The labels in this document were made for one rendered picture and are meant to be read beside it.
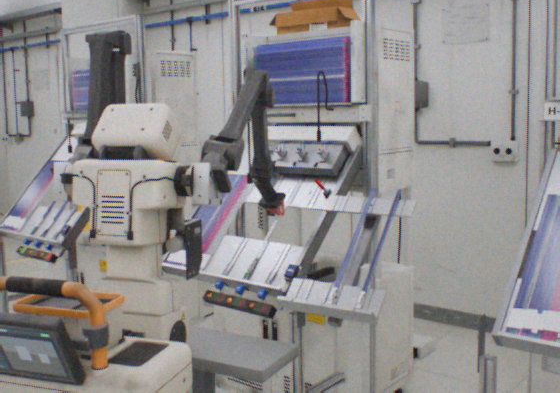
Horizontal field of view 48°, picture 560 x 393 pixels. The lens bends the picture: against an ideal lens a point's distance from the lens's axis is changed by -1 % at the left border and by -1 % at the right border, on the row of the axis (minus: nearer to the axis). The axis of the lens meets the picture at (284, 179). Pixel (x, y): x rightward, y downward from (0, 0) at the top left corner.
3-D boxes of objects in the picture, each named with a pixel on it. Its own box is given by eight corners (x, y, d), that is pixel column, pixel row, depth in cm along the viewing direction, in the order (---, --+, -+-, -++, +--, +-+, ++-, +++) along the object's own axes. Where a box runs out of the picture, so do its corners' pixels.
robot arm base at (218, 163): (181, 169, 171) (223, 169, 167) (191, 149, 176) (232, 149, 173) (191, 192, 176) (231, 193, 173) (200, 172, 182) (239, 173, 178)
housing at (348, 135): (360, 163, 264) (346, 140, 255) (270, 159, 295) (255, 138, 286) (367, 149, 268) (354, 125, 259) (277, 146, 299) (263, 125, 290)
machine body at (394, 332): (337, 445, 258) (336, 298, 252) (215, 399, 302) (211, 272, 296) (413, 390, 308) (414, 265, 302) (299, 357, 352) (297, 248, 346)
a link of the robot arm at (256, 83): (243, 58, 207) (273, 62, 205) (245, 90, 217) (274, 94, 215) (199, 152, 178) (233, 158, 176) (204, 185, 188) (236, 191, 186)
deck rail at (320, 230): (292, 301, 230) (285, 292, 226) (288, 300, 231) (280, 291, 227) (367, 154, 264) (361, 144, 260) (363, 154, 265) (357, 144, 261)
